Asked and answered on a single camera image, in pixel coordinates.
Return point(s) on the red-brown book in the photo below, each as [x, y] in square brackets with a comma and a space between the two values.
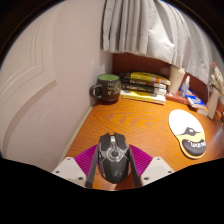
[175, 97]

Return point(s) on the blue book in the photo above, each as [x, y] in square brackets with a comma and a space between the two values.
[196, 101]

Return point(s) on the thin black book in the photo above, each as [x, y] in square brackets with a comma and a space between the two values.
[143, 83]
[143, 89]

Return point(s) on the white pitcher vase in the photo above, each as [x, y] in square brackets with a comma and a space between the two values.
[213, 103]

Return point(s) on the clear spray bottle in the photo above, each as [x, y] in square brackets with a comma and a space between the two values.
[184, 89]

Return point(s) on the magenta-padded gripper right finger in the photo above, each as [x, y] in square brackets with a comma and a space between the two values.
[156, 168]

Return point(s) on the white yellow black mouse pad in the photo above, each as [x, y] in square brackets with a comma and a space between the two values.
[183, 125]

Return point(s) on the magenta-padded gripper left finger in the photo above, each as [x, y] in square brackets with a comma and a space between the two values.
[68, 168]

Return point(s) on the cream lidded travel cup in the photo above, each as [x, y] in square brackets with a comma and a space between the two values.
[175, 80]

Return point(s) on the yellow and white book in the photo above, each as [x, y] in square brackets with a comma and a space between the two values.
[143, 96]

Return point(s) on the dark mug with green inside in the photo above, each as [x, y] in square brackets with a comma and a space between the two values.
[108, 88]

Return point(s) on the black and grey computer mouse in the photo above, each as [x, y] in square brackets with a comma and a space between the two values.
[114, 163]

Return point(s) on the white pleated curtain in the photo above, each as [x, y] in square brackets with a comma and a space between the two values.
[150, 30]

